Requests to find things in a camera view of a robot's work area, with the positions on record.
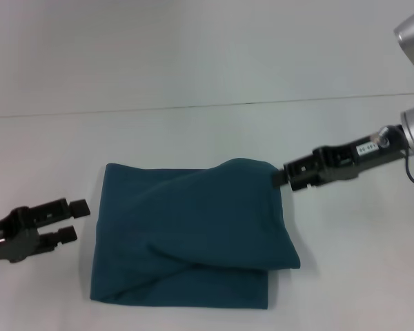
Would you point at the blue t-shirt with FREE print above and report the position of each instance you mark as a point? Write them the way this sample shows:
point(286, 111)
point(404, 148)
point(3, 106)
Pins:
point(193, 234)

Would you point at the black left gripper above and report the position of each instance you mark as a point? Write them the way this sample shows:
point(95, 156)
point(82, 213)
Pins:
point(17, 232)

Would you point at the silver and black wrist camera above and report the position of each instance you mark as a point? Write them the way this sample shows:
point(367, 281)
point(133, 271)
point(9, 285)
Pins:
point(412, 38)

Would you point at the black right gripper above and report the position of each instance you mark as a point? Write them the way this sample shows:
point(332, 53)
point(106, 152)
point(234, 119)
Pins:
point(348, 162)

